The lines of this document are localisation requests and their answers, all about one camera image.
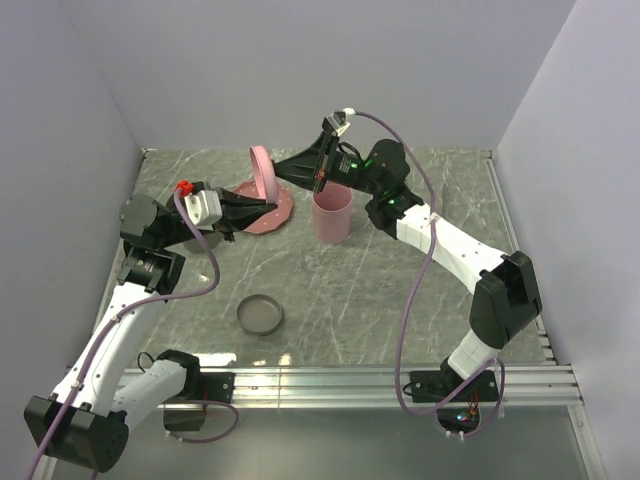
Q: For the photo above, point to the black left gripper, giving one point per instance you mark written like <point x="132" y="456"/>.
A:
<point x="238" y="212"/>

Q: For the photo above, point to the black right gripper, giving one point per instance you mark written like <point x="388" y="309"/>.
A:
<point x="309" y="169"/>

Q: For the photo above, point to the pink round lid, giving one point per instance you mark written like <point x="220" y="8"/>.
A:
<point x="264" y="174"/>

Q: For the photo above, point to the pink cylindrical container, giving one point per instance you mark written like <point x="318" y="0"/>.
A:
<point x="331" y="215"/>

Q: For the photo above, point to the grey round lid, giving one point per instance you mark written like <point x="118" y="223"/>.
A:
<point x="259" y="314"/>

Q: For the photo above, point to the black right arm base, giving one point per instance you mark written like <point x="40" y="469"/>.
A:
<point x="433" y="386"/>

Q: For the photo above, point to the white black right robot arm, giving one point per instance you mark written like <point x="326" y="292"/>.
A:
<point x="504" y="289"/>

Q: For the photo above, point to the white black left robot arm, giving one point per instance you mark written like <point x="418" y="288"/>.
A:
<point x="88" y="417"/>

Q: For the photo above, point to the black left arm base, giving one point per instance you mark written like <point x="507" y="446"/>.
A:
<point x="188" y="412"/>

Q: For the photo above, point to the grey cylindrical container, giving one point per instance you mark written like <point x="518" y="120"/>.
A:
<point x="195" y="247"/>

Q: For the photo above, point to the pink dotted plate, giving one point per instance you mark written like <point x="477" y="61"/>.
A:
<point x="274" y="219"/>

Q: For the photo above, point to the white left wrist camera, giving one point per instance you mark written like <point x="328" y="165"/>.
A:
<point x="202" y="203"/>

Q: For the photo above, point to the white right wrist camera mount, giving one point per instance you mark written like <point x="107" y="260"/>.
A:
<point x="339" y="121"/>

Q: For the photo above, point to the aluminium rail frame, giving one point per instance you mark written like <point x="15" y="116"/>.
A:
<point x="315" y="399"/>

